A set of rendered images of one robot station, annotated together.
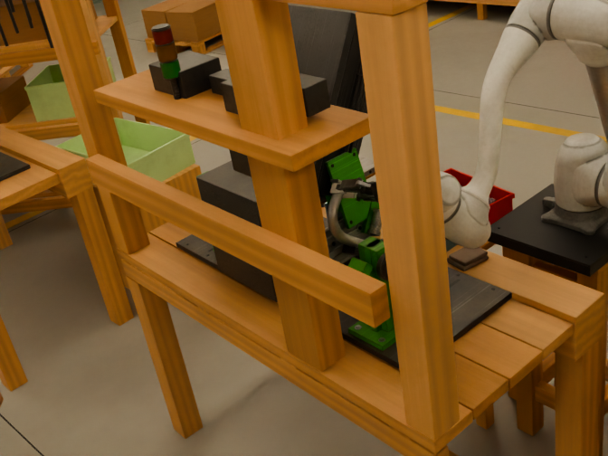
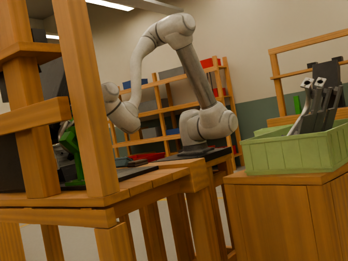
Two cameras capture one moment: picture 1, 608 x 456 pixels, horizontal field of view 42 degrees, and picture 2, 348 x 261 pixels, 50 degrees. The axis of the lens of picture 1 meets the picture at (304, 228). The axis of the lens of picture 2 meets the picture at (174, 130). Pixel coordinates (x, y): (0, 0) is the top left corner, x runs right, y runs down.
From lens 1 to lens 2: 1.10 m
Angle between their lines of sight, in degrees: 31
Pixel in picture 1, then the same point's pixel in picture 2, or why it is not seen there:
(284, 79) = (20, 18)
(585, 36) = (171, 30)
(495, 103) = (135, 63)
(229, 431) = not seen: outside the picture
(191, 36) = not seen: hidden behind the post
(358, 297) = (52, 104)
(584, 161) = (190, 116)
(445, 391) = (107, 163)
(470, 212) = (127, 107)
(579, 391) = (202, 218)
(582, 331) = (194, 174)
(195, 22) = not seen: hidden behind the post
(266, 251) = (9, 116)
